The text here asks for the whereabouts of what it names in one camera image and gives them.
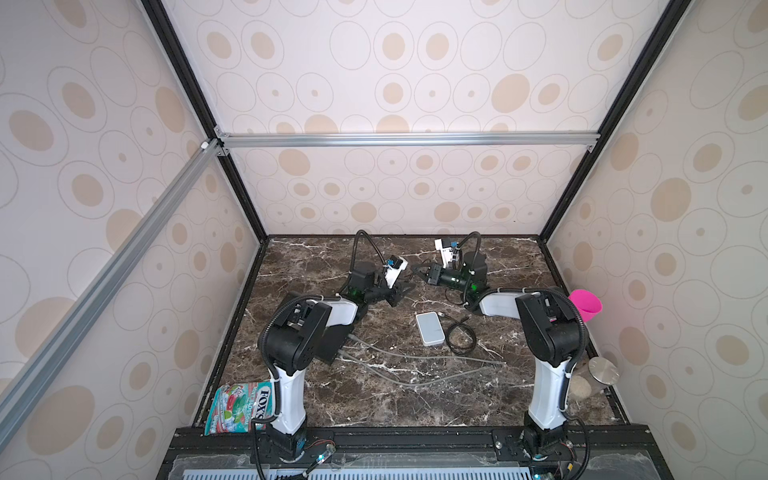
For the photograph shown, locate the white rectangular device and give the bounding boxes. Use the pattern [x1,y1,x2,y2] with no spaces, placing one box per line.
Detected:
[416,312,445,346]

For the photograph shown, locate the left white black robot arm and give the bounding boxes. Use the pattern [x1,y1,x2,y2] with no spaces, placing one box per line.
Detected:
[252,230,413,460]

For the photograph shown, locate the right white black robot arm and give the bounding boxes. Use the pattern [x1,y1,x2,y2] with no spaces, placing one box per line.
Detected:
[412,232,588,460]

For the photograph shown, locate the pink plastic goblet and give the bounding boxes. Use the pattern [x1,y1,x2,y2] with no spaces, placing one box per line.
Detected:
[569,289,603,322]

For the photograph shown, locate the silver round metal lid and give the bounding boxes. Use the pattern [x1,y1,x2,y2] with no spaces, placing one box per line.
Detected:
[568,357,620,401]

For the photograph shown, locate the colourful snack packet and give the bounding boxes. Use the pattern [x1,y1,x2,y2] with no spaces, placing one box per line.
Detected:
[205,381,274,435]

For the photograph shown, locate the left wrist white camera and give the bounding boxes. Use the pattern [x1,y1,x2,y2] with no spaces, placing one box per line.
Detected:
[384,255,408,289]

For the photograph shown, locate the coiled black cable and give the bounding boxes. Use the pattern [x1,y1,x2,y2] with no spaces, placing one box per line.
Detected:
[437,311,479,356]

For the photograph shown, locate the horizontal aluminium frame bar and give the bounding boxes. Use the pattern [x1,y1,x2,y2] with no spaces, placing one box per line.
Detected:
[220,131,600,149]

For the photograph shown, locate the black front rail base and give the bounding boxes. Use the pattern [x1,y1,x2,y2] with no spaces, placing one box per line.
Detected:
[157,425,672,479]

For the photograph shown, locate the left diagonal aluminium frame bar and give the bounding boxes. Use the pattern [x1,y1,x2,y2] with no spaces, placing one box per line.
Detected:
[1,138,223,448]

